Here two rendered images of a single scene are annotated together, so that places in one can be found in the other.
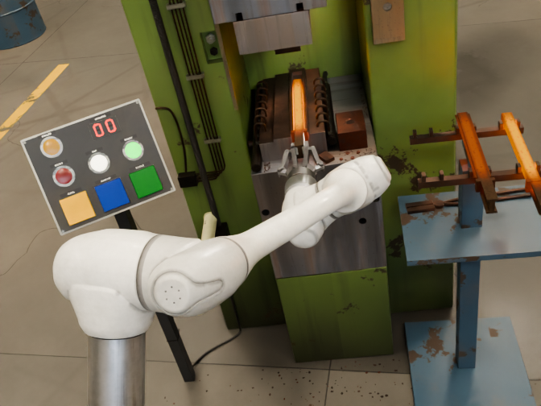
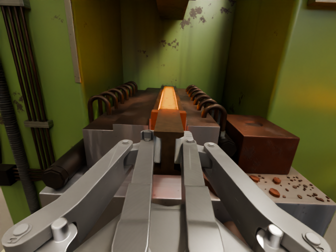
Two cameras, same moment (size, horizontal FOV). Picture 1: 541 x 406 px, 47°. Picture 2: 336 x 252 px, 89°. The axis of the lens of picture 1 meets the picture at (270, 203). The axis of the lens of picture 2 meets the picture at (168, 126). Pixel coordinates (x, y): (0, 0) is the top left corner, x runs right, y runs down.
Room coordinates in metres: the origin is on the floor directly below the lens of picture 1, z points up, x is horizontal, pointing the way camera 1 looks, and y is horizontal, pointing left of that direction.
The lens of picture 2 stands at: (1.34, -0.09, 1.07)
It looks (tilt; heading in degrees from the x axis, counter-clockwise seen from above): 20 degrees down; 351
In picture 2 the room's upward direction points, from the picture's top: 2 degrees clockwise
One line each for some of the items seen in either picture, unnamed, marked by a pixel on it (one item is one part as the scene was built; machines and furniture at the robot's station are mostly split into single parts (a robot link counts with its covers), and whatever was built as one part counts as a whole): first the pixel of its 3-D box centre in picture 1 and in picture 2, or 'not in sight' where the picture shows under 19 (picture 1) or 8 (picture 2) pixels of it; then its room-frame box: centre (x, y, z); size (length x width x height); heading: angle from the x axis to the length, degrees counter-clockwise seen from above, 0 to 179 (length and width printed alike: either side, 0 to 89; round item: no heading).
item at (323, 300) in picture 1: (332, 264); not in sight; (1.79, -0.19, 0.23); 0.56 x 0.38 x 0.47; 171
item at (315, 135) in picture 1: (292, 110); (158, 110); (1.78, -0.13, 0.96); 0.42 x 0.20 x 0.09; 171
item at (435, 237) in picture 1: (469, 223); not in sight; (1.37, -0.57, 0.69); 0.40 x 0.30 x 0.02; 78
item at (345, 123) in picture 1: (351, 130); (249, 140); (1.61, -0.29, 0.95); 0.12 x 0.09 x 0.07; 171
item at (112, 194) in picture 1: (112, 194); not in sight; (1.46, 0.43, 1.01); 0.07 x 0.05 x 0.07; 106
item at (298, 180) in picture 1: (301, 192); not in sight; (1.29, -0.09, 1.00); 0.09 x 0.06 x 0.09; 81
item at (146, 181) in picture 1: (146, 181); not in sight; (1.48, 0.33, 1.01); 0.07 x 0.05 x 0.07; 106
